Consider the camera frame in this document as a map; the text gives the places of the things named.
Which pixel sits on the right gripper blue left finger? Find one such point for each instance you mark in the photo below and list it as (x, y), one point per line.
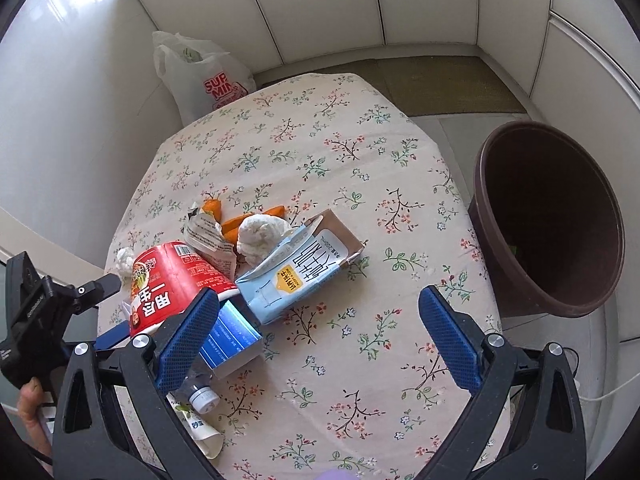
(91, 438)

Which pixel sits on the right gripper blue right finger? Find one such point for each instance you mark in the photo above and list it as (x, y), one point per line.
(524, 419)

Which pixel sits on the red instant noodle cup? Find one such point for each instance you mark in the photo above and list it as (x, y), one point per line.
(165, 279)

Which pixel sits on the silver foil snack wrapper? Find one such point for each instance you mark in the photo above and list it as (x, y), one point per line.
(203, 233)

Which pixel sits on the brown trash bin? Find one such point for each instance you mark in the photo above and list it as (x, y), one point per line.
(548, 222)

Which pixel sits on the white kitchen cabinets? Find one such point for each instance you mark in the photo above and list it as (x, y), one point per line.
(578, 60)

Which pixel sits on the person left hand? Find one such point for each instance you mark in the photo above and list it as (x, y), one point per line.
(30, 399)

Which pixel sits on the blue cardboard box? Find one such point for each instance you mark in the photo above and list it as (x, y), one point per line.
(231, 343)

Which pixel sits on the small white tube wrapper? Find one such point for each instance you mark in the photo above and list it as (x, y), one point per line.
(206, 437)

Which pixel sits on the small crumpled white paper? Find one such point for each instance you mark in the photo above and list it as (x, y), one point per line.
(124, 262)

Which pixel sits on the crumpled white tissue ball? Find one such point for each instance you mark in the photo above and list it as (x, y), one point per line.
(258, 235)

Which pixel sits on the small orange carrot top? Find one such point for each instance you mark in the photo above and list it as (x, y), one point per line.
(212, 207)

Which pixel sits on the floral tablecloth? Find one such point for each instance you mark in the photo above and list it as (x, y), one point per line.
(349, 378)

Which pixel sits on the light blue milk carton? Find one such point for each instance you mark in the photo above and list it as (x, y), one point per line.
(298, 266)

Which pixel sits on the white plastic shopping bag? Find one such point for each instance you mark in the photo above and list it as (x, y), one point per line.
(200, 76)

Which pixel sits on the olive floor mat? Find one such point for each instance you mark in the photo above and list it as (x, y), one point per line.
(418, 85)

